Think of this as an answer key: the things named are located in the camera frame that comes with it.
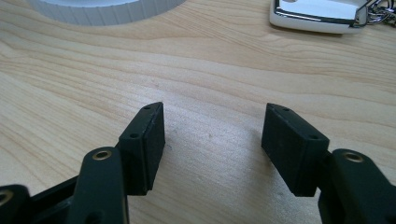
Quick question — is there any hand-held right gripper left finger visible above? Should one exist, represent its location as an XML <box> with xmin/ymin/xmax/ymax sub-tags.
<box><xmin>117</xmin><ymin>101</ymin><xmax>166</xmax><ymax>197</ymax></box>

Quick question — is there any white car key fob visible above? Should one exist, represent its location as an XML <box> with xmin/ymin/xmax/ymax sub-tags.
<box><xmin>269</xmin><ymin>0</ymin><xmax>370</xmax><ymax>35</ymax></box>

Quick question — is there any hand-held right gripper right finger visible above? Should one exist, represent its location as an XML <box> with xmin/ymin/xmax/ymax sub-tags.
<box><xmin>261</xmin><ymin>103</ymin><xmax>331</xmax><ymax>198</ymax></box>

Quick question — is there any white ribbed round container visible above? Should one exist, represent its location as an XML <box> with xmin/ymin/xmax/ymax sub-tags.
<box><xmin>25</xmin><ymin>0</ymin><xmax>187</xmax><ymax>27</ymax></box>

